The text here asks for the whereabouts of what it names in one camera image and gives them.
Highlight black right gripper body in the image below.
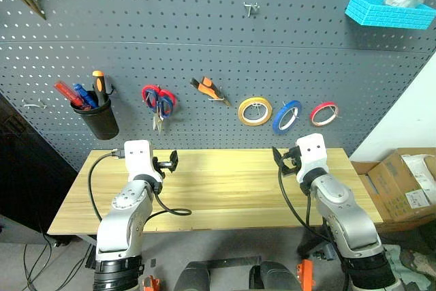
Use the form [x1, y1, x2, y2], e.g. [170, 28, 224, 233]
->
[282, 154, 302, 174]

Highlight blue tape roll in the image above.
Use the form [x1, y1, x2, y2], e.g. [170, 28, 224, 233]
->
[271, 100, 303, 136]

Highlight blue black handled scissors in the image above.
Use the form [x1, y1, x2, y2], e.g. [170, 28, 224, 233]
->
[144, 87, 174, 136]

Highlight orange black needle-nose pliers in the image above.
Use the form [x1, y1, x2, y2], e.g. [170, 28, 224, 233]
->
[189, 76, 233, 108]

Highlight orange black handled screwdriver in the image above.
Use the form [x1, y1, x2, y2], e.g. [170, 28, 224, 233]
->
[91, 70, 108, 106]

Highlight grey pegboard wall with tools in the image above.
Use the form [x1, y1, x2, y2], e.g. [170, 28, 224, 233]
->
[0, 0, 436, 173]

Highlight thin silver peg hook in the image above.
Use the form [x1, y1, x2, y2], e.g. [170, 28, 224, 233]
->
[281, 100, 302, 122]

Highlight red tape roll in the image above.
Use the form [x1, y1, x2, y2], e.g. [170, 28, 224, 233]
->
[309, 101, 341, 127]

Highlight yellow tape roll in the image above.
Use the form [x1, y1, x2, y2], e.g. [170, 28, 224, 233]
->
[237, 96, 274, 127]

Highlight black hanging cup holder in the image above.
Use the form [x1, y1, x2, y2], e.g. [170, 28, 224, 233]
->
[69, 82, 121, 141]

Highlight open cardboard box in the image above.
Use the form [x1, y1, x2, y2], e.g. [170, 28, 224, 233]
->
[350, 159, 436, 234]

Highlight silver U-shaped hook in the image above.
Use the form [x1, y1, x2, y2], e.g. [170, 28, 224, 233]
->
[207, 85, 226, 102]

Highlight labelled cardboard box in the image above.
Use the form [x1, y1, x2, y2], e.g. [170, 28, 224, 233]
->
[369, 147, 436, 223]

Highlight grey metal bar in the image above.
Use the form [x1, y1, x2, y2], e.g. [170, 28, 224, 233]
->
[206, 255, 263, 270]

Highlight dark rounded shape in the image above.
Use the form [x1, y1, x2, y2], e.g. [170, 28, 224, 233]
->
[172, 261, 211, 291]
[248, 260, 300, 291]

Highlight small orange plastic part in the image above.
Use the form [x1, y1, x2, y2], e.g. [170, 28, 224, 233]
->
[142, 275, 161, 291]

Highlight black cabinet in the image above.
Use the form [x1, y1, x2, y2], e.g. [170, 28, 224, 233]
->
[0, 93, 78, 234]

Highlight silver flat loop hook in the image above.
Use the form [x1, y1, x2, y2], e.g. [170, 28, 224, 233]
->
[22, 98, 48, 110]

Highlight small silver peg hook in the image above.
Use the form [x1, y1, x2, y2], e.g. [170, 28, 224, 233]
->
[243, 1, 261, 17]

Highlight green patterned cloth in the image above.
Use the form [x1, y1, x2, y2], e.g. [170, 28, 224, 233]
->
[384, 243, 436, 291]

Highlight cyan plastic basket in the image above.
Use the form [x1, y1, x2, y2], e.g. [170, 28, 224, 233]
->
[344, 0, 436, 31]

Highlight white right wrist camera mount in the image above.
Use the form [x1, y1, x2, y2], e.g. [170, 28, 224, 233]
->
[294, 133, 330, 183]

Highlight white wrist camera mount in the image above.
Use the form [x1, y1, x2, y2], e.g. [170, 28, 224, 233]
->
[294, 133, 330, 183]
[123, 139, 164, 183]

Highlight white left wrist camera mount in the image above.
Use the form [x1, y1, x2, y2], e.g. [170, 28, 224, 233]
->
[123, 139, 164, 183]

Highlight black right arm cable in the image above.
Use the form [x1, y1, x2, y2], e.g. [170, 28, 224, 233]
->
[277, 164, 341, 261]

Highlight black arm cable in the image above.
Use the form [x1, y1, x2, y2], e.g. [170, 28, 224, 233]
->
[277, 164, 341, 261]
[88, 149, 192, 223]

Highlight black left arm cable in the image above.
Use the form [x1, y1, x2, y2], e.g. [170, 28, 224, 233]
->
[88, 149, 192, 223]

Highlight blue handled screwdriver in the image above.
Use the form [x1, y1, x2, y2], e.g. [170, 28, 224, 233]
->
[72, 83, 99, 110]

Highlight red handled screwdriver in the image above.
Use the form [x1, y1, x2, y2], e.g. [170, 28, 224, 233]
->
[53, 80, 86, 112]

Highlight black floor cables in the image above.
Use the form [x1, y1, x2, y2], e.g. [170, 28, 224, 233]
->
[22, 229, 95, 291]

